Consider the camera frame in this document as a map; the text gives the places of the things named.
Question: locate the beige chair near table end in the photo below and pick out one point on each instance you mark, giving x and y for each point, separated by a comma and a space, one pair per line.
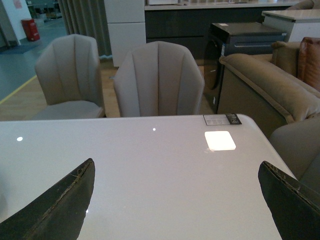
298, 144

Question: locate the white refrigerator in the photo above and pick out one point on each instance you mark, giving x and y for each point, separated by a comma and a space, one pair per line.
126, 26

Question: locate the beige chair left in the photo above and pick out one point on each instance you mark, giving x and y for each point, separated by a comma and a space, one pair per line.
69, 73

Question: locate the red bin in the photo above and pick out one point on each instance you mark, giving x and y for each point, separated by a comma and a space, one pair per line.
30, 29

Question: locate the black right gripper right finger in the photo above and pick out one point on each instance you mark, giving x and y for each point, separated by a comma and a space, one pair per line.
295, 208

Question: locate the dark kitchen counter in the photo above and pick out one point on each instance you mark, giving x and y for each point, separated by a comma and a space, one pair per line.
187, 23

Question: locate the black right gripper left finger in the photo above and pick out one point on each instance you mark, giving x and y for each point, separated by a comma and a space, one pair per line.
58, 213

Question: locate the tan fabric sofa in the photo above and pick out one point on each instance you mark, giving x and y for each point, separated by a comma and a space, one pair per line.
266, 88

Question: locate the white side table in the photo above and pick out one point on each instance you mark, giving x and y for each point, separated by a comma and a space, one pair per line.
297, 24

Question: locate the grey green curtain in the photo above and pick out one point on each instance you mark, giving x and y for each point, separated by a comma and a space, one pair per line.
87, 18

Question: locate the black white table label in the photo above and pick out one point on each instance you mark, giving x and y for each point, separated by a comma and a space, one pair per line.
222, 119

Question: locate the beige chair right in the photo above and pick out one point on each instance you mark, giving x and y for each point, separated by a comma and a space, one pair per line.
158, 79

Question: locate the brown leather cushion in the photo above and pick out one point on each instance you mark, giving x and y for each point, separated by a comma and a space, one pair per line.
309, 62

